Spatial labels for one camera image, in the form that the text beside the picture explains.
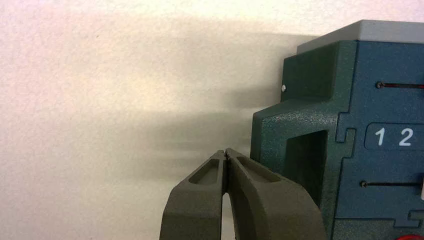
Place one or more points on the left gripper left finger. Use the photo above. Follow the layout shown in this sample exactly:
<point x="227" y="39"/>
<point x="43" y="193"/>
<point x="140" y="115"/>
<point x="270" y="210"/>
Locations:
<point x="195" y="205"/>

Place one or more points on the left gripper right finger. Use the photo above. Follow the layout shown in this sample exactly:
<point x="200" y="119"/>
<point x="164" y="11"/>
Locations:
<point x="275" y="212"/>

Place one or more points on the grey and blue control box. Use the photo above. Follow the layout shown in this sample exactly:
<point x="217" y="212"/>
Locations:
<point x="381" y="109"/>

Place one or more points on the red round push button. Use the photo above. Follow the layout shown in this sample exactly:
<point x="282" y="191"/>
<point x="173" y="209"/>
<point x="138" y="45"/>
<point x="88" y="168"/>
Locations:
<point x="412" y="237"/>

